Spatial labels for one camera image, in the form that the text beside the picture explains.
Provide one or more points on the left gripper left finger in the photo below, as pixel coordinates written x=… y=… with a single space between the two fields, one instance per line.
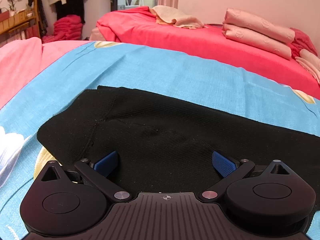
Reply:
x=95 y=174

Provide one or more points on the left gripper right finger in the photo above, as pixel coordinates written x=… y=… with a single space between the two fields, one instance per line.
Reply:
x=231 y=171

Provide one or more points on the black pants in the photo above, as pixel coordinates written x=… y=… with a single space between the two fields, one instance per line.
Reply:
x=166 y=144

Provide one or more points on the blue floral bedsheet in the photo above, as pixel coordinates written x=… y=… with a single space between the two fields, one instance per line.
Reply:
x=204 y=82

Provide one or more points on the lower pink pillow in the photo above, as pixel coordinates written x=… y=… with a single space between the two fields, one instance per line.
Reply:
x=257 y=40

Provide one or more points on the pink pillow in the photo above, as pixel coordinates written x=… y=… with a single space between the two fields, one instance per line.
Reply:
x=256 y=23
x=257 y=40

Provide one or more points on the rolled cream blanket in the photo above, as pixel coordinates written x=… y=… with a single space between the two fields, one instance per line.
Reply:
x=310 y=62

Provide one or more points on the pink blanket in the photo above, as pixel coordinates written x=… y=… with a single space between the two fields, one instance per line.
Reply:
x=22 y=60

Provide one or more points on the folded red blanket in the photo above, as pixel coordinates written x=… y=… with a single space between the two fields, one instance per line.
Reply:
x=301 y=41

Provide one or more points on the red blanket pile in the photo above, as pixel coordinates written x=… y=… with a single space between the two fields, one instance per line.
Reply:
x=66 y=28

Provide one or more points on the red bedsheet bed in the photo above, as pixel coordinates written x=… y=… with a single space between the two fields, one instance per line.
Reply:
x=139 y=26

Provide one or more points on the upper pink pillow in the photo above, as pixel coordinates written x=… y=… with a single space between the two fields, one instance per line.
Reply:
x=256 y=23

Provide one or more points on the peach towel on bed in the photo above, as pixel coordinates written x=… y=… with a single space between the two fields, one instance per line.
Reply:
x=171 y=16

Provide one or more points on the wooden shelf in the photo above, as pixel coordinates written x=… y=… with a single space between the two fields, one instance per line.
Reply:
x=22 y=25

